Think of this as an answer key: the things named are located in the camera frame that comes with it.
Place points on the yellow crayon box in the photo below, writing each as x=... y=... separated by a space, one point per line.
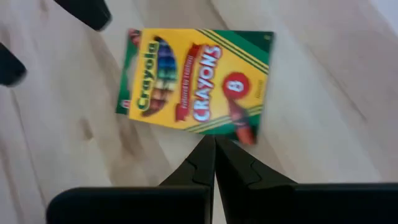
x=199 y=81

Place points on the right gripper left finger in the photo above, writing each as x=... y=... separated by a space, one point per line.
x=155 y=202

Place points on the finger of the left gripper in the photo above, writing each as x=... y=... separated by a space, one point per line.
x=88 y=12
x=11 y=67

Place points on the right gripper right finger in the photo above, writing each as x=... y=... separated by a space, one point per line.
x=280 y=202

